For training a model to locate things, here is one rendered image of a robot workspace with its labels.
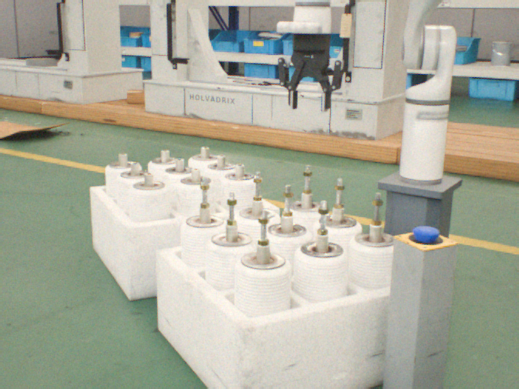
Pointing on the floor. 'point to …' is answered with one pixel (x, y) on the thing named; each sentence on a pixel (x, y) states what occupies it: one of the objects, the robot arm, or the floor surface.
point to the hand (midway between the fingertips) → (309, 103)
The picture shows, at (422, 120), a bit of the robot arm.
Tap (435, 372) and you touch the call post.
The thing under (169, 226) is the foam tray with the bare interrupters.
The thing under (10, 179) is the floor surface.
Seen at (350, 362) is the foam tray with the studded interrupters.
